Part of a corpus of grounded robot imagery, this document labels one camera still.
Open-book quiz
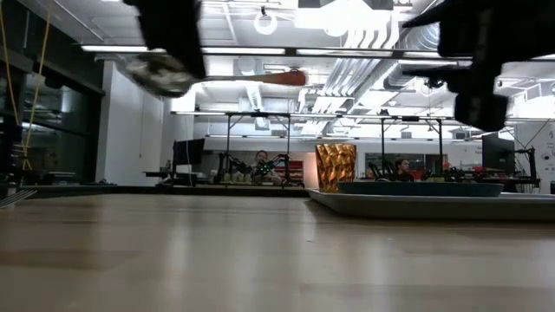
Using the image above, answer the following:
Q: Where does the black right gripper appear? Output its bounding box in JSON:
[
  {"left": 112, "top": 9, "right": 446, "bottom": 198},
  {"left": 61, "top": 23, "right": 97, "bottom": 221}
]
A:
[{"left": 402, "top": 0, "right": 555, "bottom": 133}]

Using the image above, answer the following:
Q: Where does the silver spoon with plastic handle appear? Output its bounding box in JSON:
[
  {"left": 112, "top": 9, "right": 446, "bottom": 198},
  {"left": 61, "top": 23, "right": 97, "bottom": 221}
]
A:
[{"left": 123, "top": 53, "right": 308, "bottom": 99}]

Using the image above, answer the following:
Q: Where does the amber faceted cup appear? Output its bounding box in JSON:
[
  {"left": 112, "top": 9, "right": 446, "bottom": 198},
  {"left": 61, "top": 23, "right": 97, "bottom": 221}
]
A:
[{"left": 315, "top": 143, "right": 357, "bottom": 194}]

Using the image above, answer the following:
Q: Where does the grey tray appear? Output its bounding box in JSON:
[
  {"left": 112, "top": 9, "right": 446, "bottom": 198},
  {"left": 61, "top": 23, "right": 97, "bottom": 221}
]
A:
[{"left": 307, "top": 188, "right": 555, "bottom": 222}]

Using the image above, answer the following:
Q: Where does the long ceiling light bar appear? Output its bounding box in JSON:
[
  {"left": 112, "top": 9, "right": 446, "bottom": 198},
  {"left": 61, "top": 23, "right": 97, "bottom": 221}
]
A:
[{"left": 80, "top": 44, "right": 473, "bottom": 60}]

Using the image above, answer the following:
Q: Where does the black computer monitor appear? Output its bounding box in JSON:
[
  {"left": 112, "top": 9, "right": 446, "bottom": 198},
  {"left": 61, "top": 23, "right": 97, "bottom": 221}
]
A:
[
  {"left": 481, "top": 132, "right": 516, "bottom": 173},
  {"left": 172, "top": 138, "right": 206, "bottom": 166}
]

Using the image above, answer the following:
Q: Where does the red cabinet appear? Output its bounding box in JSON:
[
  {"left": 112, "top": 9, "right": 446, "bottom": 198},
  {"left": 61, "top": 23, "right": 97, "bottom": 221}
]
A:
[{"left": 285, "top": 159, "right": 305, "bottom": 187}]

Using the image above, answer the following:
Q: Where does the white hanging ring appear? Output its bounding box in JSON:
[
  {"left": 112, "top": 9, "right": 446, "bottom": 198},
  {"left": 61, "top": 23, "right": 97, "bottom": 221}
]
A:
[{"left": 253, "top": 6, "right": 278, "bottom": 36}]

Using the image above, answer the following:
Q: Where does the black metal rig frame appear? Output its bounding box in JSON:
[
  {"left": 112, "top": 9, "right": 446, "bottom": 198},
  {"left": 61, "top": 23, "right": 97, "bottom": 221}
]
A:
[
  {"left": 225, "top": 111, "right": 291, "bottom": 183},
  {"left": 380, "top": 114, "right": 444, "bottom": 179}
]

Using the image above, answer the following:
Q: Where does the yellow cable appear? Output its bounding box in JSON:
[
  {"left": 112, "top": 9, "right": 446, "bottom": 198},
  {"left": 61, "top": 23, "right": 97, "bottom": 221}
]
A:
[{"left": 0, "top": 0, "right": 53, "bottom": 172}]

